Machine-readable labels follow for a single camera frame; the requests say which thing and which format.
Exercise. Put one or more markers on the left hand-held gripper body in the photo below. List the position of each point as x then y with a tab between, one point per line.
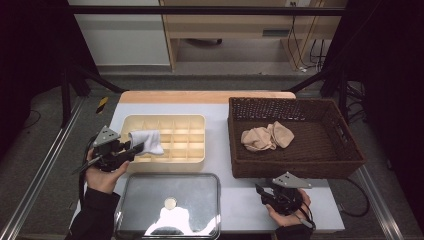
106	156

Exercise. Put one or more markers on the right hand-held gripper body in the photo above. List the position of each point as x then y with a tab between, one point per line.
286	201

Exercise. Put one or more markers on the cream compartment storage box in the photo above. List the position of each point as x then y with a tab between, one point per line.
180	166

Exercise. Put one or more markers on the beige sock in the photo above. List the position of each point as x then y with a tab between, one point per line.
256	140
283	135

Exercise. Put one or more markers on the brown wicker basket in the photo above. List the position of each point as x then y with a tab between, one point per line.
316	150

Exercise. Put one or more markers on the clear plastic lid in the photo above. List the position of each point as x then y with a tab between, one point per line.
190	193

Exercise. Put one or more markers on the person's right hand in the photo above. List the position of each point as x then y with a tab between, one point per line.
288	220

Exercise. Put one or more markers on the person's left hand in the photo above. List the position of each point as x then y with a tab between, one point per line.
101	181

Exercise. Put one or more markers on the yellow black striped tape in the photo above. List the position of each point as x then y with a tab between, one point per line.
102	105

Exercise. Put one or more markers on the black metal stand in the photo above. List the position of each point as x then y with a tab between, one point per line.
343	96
65	100

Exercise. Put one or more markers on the white cabinet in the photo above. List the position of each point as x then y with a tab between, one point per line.
123	40

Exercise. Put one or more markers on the black curtain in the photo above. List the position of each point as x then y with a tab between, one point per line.
393	66
30	50

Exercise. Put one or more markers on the wooden desk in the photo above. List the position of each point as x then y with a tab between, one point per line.
233	25

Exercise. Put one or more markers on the aluminium rail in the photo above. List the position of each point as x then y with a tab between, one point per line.
40	173
383	206

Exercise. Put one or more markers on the black frame bar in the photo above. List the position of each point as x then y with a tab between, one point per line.
200	10

